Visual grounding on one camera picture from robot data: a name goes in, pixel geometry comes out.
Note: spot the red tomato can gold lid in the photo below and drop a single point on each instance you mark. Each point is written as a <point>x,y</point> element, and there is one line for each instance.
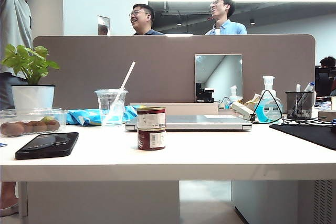
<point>151,117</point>
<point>151,140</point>

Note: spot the beige desk riser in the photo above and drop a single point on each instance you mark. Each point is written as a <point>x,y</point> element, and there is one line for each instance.
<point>183,108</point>

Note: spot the brown desk divider panel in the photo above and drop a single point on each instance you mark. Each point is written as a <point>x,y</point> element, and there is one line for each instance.
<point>162,72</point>

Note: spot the silver laptop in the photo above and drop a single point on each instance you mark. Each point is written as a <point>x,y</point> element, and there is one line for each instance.
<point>204,121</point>

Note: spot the white drinking straw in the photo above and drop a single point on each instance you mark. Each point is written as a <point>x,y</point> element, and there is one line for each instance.
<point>129,74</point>

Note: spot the rectangular mirror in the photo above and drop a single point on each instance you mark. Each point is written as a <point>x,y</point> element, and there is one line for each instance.
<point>218,77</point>

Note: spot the clear plastic cup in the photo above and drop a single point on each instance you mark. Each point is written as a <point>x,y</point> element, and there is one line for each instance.
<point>110,103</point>

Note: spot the grey stapler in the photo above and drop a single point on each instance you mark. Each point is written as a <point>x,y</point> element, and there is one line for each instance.
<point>242,111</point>

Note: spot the man in dark shirt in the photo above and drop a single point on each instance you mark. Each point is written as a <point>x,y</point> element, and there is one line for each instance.
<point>143,19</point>

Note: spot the gold foil wrapper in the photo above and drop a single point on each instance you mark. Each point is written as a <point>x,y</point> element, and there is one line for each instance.
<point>252,99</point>

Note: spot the blue snack bag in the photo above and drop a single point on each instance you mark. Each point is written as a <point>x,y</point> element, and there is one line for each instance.
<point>81,116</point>

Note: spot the man in blue shirt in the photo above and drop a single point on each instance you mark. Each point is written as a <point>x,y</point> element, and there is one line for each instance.
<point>225,24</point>

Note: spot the blue liquid pump bottle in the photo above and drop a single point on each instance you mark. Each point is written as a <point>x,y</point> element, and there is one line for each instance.
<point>267,108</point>

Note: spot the brown kiwi fruit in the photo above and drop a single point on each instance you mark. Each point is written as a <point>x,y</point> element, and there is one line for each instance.
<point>53,125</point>
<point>11,129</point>
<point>27,126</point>
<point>40,125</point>

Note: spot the black smartphone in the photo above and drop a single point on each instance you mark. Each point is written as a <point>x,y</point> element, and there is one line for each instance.
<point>47,145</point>

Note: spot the white marker pen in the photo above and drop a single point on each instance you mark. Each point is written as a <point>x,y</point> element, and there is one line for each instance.
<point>298,90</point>

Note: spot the black mesh pen holder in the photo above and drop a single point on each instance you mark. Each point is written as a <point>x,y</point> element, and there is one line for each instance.
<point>299,106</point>

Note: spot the white plant pot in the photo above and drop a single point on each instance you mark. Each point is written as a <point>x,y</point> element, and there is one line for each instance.
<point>32,98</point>

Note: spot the clear plastic fruit container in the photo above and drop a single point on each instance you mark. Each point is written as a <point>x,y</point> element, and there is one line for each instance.
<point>31,113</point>

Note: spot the blue cap marker pen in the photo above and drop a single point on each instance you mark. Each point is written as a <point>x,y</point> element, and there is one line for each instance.
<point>309,87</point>

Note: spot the green leafy plant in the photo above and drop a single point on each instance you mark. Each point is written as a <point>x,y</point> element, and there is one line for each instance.
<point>29,61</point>

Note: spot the black mouse mat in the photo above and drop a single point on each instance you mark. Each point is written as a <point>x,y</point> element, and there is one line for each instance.
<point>309,133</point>

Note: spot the black computer monitor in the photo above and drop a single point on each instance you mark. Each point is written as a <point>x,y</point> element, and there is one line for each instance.
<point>324,79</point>

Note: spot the man in grey t-shirt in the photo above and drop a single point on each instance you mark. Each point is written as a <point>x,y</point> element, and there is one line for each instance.
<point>13,19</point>

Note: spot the small wall picture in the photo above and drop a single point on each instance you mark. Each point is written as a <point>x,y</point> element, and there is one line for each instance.
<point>103,26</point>

